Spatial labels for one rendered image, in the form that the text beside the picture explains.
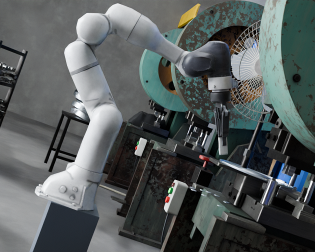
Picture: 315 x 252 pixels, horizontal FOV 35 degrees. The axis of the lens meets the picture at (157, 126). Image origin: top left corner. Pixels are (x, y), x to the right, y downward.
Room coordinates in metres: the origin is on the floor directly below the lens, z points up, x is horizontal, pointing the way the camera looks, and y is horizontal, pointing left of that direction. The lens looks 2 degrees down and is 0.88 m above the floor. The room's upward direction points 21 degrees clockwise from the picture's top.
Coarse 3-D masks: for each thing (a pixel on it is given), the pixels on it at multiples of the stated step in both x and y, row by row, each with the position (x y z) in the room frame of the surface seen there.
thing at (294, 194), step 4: (264, 184) 1.95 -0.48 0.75; (264, 188) 1.94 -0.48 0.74; (276, 188) 1.84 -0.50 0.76; (280, 188) 1.82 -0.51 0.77; (284, 188) 1.82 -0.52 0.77; (292, 188) 1.89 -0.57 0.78; (276, 192) 1.82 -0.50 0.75; (280, 192) 1.82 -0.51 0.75; (284, 192) 1.82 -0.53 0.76; (288, 192) 1.82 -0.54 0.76; (292, 192) 1.82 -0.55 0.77; (296, 192) 1.83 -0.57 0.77; (276, 196) 1.82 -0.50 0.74; (280, 196) 1.82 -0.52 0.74; (284, 196) 1.82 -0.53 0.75; (292, 196) 1.83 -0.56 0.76; (296, 196) 1.83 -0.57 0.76
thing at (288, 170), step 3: (285, 165) 1.89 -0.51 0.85; (288, 165) 1.88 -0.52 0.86; (285, 168) 1.88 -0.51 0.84; (288, 168) 1.88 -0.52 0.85; (291, 168) 1.87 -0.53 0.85; (294, 168) 1.87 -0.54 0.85; (282, 171) 1.90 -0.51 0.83; (285, 171) 1.88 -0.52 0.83; (288, 171) 1.87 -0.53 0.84; (291, 171) 1.87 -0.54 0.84; (288, 174) 1.87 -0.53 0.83; (291, 174) 1.87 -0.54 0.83
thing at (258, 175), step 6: (222, 162) 1.84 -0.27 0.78; (228, 162) 1.99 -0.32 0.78; (234, 168) 1.78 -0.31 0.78; (240, 168) 1.86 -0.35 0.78; (246, 168) 1.92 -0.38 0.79; (252, 174) 1.74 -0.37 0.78; (258, 174) 1.82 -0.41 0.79; (264, 174) 2.01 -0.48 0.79; (276, 180) 1.97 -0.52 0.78; (282, 186) 1.76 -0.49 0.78; (288, 186) 1.78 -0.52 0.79
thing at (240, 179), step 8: (216, 160) 1.85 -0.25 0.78; (232, 168) 1.79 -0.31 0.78; (240, 176) 1.86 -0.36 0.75; (248, 176) 1.80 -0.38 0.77; (240, 184) 1.83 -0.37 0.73; (248, 184) 1.82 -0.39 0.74; (256, 184) 1.83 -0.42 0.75; (232, 192) 1.88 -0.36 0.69; (240, 192) 1.82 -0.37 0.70; (248, 192) 1.83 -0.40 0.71; (256, 192) 1.83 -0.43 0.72; (232, 200) 1.85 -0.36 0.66; (240, 200) 1.82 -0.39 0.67
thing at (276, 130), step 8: (280, 120) 1.91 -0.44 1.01; (272, 128) 1.91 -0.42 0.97; (280, 128) 1.91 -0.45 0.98; (272, 136) 1.85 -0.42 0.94; (280, 136) 1.83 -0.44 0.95; (288, 136) 1.82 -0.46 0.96; (272, 144) 1.85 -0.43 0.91; (280, 144) 1.83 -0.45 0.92; (288, 144) 1.81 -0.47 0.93; (296, 144) 1.82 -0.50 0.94; (280, 152) 1.83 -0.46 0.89; (288, 152) 1.81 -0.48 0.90; (296, 152) 1.82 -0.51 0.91; (304, 152) 1.82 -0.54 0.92; (312, 152) 1.83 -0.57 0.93; (304, 160) 1.82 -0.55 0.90; (312, 160) 1.83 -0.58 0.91
